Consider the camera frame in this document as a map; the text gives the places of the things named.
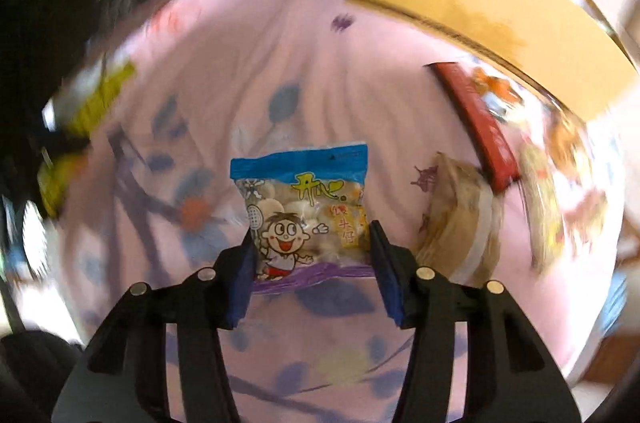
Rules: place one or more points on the beige ribbed snack packet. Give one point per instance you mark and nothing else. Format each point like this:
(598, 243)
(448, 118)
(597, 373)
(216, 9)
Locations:
(460, 213)

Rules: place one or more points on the red snack packet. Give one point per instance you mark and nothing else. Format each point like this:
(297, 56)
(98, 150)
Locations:
(480, 123)

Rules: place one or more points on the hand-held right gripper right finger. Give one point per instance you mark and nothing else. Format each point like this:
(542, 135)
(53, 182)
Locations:
(389, 283)

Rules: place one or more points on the pile of colourful snack packets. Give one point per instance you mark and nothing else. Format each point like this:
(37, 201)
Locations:
(555, 183)

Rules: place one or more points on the pink floral bedsheet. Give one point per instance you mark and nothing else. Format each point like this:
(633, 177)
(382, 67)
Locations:
(300, 28)

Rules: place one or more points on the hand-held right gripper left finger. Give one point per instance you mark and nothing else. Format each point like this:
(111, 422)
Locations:
(242, 283)

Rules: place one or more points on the large yellow-green snack packet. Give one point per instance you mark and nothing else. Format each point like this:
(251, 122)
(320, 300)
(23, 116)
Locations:
(95, 103)

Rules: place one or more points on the blue cartoon snack packet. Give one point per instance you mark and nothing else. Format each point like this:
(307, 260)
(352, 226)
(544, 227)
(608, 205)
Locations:
(300, 203)

